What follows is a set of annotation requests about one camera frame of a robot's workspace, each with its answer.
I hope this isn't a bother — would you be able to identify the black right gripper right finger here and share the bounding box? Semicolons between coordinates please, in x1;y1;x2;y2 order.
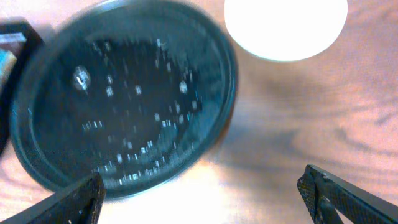
297;164;397;224

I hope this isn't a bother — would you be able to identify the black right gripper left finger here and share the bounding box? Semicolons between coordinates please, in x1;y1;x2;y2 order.
1;172;106;224

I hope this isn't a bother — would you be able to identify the yellow plate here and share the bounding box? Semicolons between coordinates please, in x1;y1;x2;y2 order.
224;0;348;62

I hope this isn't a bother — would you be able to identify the round black tray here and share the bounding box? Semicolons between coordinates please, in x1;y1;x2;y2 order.
10;1;238;200

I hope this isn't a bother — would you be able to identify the black rectangular tray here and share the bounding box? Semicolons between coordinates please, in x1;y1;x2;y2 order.
1;17;43;151

